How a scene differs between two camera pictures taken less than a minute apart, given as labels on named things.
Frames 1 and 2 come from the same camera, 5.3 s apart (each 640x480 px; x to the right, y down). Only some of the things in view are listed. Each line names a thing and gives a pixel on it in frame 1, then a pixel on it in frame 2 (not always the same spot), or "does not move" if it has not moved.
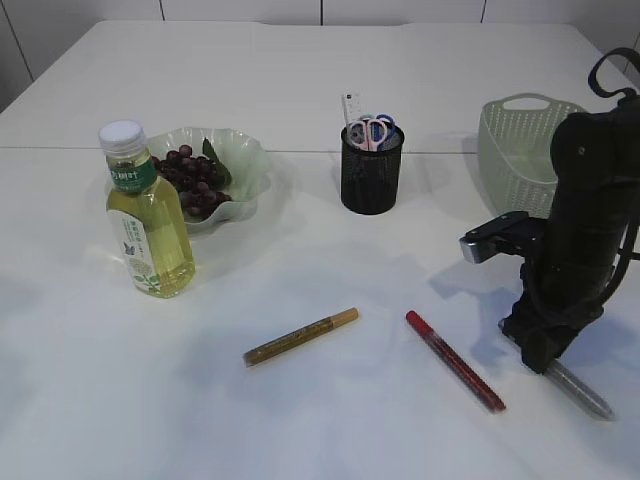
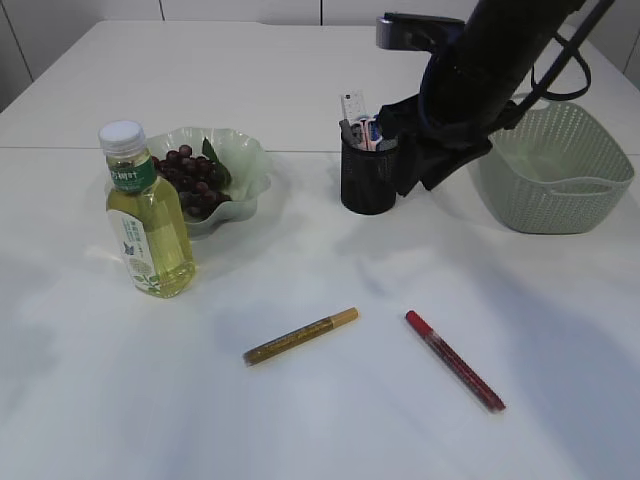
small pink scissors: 367,135 does not move
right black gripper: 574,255 to 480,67
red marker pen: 456,362 does not move
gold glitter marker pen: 255,355 does not move
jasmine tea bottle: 148,221 does not move
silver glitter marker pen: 574,386 to 350,134
